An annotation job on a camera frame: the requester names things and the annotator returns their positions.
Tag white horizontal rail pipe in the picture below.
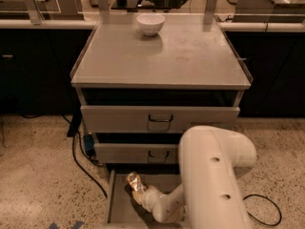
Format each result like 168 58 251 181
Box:
0 20 305 32

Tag white ceramic bowl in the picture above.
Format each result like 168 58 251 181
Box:
136 13 165 36

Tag grey metal drawer cabinet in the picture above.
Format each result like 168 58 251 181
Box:
70 12 254 229

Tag black cable right floor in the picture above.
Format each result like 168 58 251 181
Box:
242 193 283 227

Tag black cable floor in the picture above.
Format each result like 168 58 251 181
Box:
19 113 109 199
242 193 283 227

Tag black cable left floor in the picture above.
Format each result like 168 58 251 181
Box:
19 113 109 199

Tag right metal post bracket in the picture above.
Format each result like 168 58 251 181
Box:
205 0 217 14

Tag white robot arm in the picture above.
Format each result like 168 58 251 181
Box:
127 126 256 229

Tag blue power adapter box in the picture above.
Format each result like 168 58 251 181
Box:
83 135 94 154

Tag top grey drawer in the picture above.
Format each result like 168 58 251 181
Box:
81 105 239 134

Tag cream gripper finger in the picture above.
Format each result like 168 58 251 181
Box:
132 191 144 205

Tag middle grey drawer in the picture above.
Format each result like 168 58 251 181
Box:
94 143 177 164

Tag left metal post bracket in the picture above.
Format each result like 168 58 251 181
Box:
24 0 43 25

